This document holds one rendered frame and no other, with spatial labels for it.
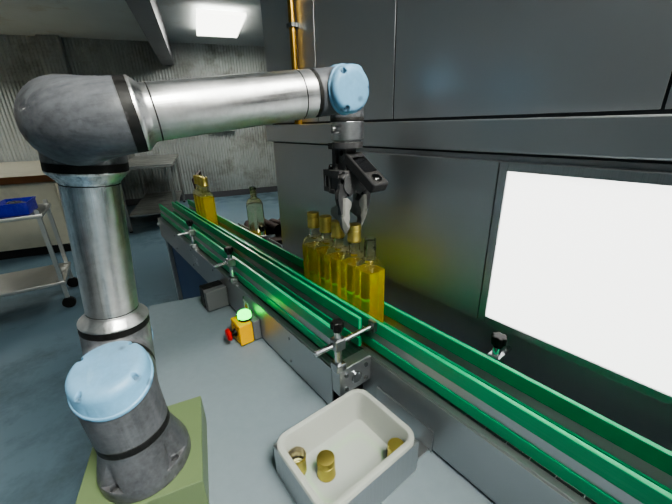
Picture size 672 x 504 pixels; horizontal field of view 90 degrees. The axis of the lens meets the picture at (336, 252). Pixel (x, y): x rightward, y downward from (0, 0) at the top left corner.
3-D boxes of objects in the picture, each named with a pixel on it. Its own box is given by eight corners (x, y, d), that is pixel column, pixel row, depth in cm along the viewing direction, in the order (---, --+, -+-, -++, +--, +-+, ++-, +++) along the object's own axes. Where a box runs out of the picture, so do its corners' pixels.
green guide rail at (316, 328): (338, 358, 78) (337, 329, 75) (334, 360, 77) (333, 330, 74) (162, 216, 207) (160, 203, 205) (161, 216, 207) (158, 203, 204)
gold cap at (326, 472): (325, 486, 62) (324, 470, 60) (313, 472, 64) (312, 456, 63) (339, 474, 64) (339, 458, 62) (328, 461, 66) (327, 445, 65)
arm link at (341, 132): (370, 120, 74) (342, 121, 70) (370, 142, 76) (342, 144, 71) (349, 121, 80) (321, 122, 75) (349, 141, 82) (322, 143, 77)
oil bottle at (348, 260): (369, 323, 92) (370, 250, 84) (353, 331, 88) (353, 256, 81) (356, 315, 96) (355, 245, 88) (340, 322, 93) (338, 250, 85)
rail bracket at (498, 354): (512, 383, 70) (523, 329, 65) (495, 399, 66) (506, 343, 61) (494, 373, 73) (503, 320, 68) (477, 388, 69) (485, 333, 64)
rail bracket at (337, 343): (378, 352, 79) (379, 306, 75) (320, 385, 70) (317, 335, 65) (369, 346, 82) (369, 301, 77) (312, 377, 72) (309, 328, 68)
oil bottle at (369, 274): (384, 333, 87) (386, 257, 79) (368, 342, 84) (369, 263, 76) (369, 324, 91) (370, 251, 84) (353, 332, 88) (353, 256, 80)
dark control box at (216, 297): (229, 306, 128) (226, 286, 125) (209, 313, 124) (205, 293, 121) (222, 298, 135) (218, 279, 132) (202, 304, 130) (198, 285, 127)
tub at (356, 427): (418, 468, 66) (421, 435, 63) (327, 553, 53) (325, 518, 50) (359, 413, 79) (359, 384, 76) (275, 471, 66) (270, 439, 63)
